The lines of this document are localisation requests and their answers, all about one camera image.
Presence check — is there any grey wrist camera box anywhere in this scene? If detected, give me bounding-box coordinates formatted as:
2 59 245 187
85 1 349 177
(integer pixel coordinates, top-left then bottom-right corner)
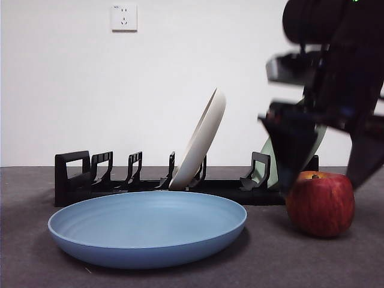
265 52 305 86

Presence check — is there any cream round plate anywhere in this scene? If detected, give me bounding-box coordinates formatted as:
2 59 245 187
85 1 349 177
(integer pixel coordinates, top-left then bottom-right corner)
168 87 227 191

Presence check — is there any blue round plate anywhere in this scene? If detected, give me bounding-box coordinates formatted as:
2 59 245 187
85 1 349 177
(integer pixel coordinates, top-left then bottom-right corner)
47 191 248 270

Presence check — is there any red apple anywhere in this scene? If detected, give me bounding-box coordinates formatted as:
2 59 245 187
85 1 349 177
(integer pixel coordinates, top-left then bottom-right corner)
285 170 356 239

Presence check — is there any black plate rack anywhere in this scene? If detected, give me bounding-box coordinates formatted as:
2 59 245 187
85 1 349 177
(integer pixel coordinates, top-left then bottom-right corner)
54 150 320 208

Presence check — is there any green round plate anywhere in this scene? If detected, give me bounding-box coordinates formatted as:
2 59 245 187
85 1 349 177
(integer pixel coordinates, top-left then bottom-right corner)
259 124 328 191

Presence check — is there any white wall socket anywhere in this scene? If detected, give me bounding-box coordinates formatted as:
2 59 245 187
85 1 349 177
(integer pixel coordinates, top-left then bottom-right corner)
110 4 139 33

